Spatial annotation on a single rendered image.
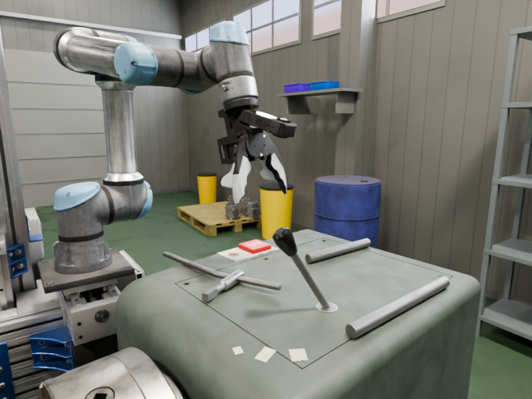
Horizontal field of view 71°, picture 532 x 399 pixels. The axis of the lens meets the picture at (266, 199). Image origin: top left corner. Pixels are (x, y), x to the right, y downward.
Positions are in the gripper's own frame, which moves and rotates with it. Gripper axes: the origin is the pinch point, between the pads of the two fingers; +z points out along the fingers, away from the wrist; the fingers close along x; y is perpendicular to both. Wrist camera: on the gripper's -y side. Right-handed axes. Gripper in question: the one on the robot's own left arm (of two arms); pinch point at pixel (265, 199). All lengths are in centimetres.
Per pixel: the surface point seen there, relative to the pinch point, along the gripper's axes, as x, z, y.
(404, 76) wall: -345, -87, 86
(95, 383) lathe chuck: 37.9, 18.1, 0.9
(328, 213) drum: -252, 36, 146
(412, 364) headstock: 0.6, 29.2, -24.8
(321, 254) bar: -13.5, 14.9, -1.6
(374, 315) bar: 5.2, 19.7, -22.2
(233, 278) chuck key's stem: 8.9, 13.5, 3.8
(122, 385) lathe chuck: 35.7, 19.0, -1.7
